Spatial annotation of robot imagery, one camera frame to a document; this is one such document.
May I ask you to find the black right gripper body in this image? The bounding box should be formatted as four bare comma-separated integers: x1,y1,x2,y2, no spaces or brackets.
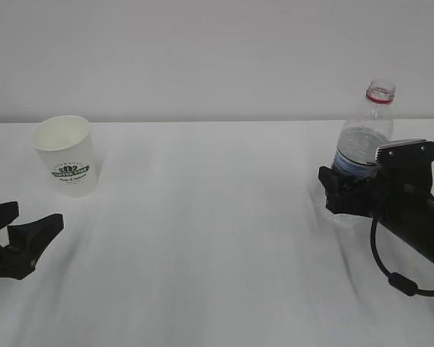
370,164,434,235

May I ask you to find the clear plastic water bottle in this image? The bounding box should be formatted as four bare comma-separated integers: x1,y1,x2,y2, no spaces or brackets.
331,80,396,182

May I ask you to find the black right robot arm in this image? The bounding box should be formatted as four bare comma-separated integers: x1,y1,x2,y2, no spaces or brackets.
318,165,434,297

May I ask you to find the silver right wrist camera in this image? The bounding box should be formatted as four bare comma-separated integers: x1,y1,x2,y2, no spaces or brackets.
375,139,434,168

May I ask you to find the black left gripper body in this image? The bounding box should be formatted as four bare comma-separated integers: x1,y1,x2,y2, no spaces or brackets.
0,236,35,280

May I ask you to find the white paper cup green logo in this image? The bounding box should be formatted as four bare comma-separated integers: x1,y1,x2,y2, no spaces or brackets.
31,115,97,198

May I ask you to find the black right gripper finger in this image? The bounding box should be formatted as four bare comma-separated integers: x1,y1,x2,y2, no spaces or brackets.
318,166,377,217

